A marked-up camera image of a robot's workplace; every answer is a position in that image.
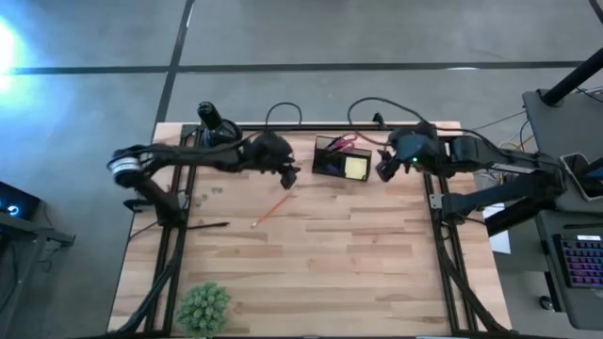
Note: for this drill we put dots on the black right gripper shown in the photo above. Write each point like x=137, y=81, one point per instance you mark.
x=414, y=148

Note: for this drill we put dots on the white paper sheet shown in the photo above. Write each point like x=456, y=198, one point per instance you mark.
x=500, y=240

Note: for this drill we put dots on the black desk caster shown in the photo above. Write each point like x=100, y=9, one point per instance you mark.
x=546, y=302

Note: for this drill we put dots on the yellow wooden pencil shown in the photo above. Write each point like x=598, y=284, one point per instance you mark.
x=271, y=211

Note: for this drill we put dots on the backlit computer keyboard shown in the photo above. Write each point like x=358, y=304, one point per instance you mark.
x=584, y=261

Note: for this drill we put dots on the black round pole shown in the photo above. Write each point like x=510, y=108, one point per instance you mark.
x=572, y=77

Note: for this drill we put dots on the black smartphone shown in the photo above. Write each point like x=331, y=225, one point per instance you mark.
x=581, y=176

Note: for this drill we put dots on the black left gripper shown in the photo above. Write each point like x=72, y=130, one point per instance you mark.
x=268, y=153

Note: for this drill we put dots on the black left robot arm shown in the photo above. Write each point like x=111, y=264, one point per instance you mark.
x=188, y=157

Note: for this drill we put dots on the yellow sticky note pad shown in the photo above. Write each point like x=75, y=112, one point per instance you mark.
x=356, y=168

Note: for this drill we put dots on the green artificial plant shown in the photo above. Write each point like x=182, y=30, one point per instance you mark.
x=203, y=308

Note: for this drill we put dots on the black pen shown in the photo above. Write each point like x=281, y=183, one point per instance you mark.
x=209, y=225
x=332, y=142

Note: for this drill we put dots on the black aluminium table frame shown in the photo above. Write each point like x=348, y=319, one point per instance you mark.
x=320, y=127

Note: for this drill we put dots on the black mesh desk organizer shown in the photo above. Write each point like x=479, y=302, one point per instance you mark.
x=330, y=165

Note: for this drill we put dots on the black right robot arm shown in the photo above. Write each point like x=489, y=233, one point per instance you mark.
x=494, y=160

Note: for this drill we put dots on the grey side desk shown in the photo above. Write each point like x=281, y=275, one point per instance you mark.
x=556, y=122

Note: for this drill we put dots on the silver frame bracket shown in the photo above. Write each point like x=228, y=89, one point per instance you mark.
x=435, y=201

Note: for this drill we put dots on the black equipment stand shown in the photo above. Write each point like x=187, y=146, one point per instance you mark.
x=28, y=230

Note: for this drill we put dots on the black device with blue light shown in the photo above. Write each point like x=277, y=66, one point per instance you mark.
x=19, y=200

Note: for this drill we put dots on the black table clamp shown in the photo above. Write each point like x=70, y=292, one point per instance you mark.
x=136, y=204

